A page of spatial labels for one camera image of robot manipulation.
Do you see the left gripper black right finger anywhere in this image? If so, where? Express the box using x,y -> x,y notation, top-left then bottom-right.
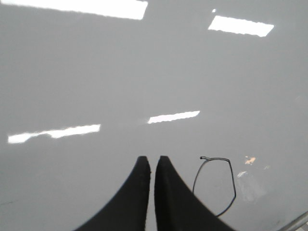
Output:
154,156 -> 237,231

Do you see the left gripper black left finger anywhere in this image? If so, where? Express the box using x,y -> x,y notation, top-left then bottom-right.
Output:
77,156 -> 151,231

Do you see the white whiteboard with metal frame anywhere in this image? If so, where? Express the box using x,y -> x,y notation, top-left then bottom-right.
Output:
0,0 -> 308,231

